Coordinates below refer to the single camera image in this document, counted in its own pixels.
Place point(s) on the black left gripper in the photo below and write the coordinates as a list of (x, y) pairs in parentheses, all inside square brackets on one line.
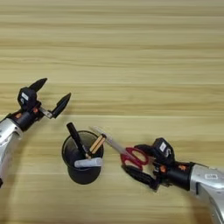
[(25, 119)]

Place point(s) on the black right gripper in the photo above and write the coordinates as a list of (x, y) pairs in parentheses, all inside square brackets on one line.
[(178, 174)]

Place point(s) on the black mesh pen cup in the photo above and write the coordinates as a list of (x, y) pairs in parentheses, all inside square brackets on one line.
[(84, 175)]

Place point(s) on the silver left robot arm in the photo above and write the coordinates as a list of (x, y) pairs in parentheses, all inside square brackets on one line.
[(7, 137)]

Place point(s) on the left gripper small black box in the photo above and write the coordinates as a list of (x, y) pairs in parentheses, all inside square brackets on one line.
[(27, 98)]

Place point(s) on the gripper small black box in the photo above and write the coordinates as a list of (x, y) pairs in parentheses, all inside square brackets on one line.
[(163, 151), (27, 98)]

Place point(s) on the right gripper small black box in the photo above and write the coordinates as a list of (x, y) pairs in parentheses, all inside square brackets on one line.
[(163, 151)]

